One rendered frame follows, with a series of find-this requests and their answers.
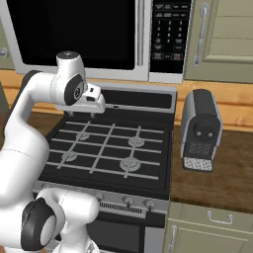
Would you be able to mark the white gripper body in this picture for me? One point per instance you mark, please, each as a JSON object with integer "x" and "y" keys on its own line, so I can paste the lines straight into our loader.
{"x": 94, "y": 105}

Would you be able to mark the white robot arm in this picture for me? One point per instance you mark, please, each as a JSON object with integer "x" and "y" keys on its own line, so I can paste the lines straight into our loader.
{"x": 23, "y": 154}

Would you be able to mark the black gas hob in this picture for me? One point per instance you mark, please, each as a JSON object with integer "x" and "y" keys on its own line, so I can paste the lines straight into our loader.
{"x": 112, "y": 151}

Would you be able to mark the silver and black microwave oven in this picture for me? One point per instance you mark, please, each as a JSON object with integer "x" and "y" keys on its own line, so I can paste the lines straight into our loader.
{"x": 99, "y": 33}

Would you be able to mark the silver hob knob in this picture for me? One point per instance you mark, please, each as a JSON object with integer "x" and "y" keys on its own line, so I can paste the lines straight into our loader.
{"x": 150, "y": 205}
{"x": 127, "y": 200}
{"x": 99, "y": 196}

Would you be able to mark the silver round cupboard knob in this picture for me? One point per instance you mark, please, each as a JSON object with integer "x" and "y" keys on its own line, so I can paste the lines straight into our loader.
{"x": 3, "y": 52}

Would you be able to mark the green cupboard door with knob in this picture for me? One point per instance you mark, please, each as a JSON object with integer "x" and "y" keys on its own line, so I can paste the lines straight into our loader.
{"x": 5, "y": 39}

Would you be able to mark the black and silver coffee machine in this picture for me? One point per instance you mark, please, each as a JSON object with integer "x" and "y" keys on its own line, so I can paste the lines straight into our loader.
{"x": 201, "y": 131}

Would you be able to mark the black and silver oven door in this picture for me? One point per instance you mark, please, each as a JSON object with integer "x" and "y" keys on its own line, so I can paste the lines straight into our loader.
{"x": 125, "y": 235}

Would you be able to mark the green drawer front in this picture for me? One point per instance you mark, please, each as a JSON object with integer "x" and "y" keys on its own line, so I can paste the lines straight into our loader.
{"x": 197, "y": 214}

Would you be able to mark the green base cupboard door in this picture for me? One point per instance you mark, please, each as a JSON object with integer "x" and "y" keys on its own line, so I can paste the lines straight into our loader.
{"x": 204, "y": 242}

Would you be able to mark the green wall cupboard door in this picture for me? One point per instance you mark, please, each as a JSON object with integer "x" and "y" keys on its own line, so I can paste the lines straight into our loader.
{"x": 227, "y": 36}

